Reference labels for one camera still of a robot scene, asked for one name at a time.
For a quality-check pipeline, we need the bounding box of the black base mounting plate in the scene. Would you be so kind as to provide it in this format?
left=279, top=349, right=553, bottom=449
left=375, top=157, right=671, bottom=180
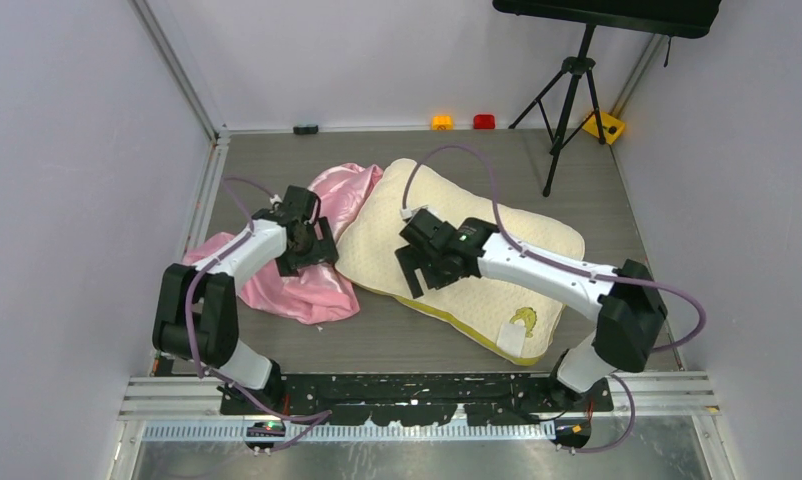
left=219, top=373, right=613, bottom=427

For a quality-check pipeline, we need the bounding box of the black panel on tripod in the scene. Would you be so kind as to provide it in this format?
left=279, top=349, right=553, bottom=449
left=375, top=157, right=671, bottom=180
left=492, top=0, right=721, bottom=39

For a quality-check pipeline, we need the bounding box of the red block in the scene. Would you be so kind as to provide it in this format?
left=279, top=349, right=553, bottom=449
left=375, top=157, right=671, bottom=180
left=473, top=113, right=497, bottom=130

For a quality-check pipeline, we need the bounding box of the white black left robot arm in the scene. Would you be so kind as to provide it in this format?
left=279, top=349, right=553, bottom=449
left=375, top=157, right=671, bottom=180
left=152, top=186, right=339, bottom=414

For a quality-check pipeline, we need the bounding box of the pink floral pillowcase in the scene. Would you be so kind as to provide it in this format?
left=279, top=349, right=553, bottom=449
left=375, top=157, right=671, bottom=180
left=182, top=162, right=385, bottom=326

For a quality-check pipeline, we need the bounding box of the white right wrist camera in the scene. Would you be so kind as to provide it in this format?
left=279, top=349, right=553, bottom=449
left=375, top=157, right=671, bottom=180
left=400, top=205, right=430, bottom=222

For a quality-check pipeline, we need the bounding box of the white pillow with yellow trim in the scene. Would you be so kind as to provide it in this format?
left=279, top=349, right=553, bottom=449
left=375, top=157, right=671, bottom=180
left=336, top=158, right=565, bottom=366

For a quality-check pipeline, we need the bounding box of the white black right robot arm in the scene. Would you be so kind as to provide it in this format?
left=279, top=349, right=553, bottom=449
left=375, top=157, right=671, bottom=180
left=395, top=208, right=668, bottom=411

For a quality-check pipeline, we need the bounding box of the small black wall device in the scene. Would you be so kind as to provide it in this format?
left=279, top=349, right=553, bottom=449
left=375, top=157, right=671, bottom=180
left=292, top=124, right=319, bottom=136

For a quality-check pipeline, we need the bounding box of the yellow corner bracket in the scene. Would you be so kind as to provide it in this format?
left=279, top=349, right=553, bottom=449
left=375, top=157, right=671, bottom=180
left=581, top=112, right=626, bottom=145

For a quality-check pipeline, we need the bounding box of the orange block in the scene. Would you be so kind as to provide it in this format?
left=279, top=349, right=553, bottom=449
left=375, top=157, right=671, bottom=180
left=430, top=115, right=454, bottom=131

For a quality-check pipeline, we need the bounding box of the black tripod stand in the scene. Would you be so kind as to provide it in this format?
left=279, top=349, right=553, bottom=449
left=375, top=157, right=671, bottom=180
left=508, top=24, right=607, bottom=198

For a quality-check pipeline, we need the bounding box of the aluminium frame rail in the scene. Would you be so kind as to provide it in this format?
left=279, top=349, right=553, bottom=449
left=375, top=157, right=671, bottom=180
left=118, top=372, right=721, bottom=443

